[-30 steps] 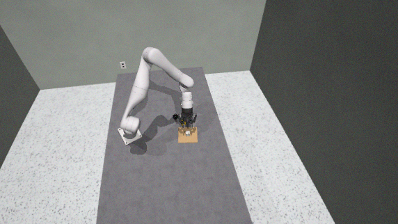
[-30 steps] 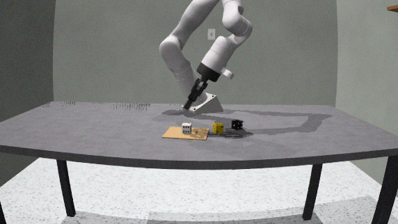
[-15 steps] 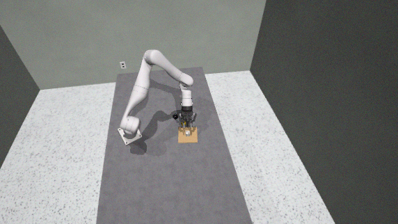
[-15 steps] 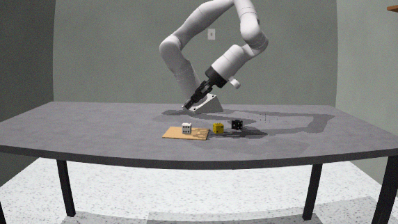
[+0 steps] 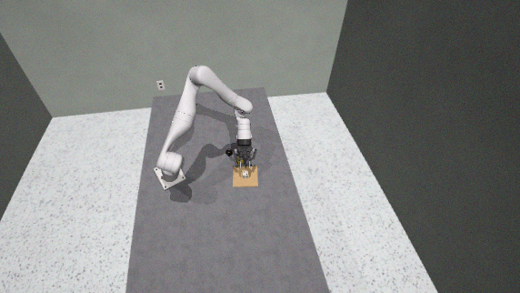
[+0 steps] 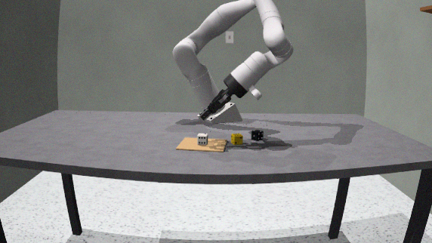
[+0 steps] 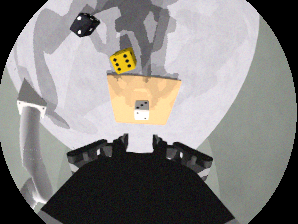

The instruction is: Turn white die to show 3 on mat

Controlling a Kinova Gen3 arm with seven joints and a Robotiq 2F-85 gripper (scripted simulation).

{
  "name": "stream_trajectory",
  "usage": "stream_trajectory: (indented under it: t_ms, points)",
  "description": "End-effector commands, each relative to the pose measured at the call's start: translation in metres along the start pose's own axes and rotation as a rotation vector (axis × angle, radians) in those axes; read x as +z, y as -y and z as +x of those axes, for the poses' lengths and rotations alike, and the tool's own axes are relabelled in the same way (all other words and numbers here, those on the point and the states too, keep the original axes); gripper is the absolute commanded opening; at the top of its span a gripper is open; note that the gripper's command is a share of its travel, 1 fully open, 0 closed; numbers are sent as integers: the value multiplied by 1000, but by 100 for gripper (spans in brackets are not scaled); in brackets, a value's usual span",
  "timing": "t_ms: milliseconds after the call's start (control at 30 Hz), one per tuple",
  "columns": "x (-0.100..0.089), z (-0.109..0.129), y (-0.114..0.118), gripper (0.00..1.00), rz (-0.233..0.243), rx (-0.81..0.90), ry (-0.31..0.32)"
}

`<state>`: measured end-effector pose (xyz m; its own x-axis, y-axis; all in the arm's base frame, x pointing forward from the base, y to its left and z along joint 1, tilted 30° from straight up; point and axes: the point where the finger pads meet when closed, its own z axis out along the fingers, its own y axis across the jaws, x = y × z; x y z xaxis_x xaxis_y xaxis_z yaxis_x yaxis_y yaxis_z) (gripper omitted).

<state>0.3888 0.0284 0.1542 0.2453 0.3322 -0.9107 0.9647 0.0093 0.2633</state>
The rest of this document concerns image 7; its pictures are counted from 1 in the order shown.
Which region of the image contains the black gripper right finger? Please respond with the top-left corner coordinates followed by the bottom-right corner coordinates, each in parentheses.
top-left (150, 134), bottom-right (213, 181)

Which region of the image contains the white die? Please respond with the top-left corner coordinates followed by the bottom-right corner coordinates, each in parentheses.
top-left (134, 101), bottom-right (149, 120)

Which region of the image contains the black die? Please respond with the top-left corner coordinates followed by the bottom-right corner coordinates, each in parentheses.
top-left (70, 13), bottom-right (100, 38)

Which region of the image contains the tan flat mat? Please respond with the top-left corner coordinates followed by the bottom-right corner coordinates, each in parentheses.
top-left (107, 75), bottom-right (182, 125)

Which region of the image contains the yellow die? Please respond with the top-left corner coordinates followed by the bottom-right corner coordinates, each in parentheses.
top-left (110, 47), bottom-right (137, 74)

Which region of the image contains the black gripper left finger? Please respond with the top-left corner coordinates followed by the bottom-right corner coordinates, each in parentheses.
top-left (67, 133), bottom-right (128, 174)

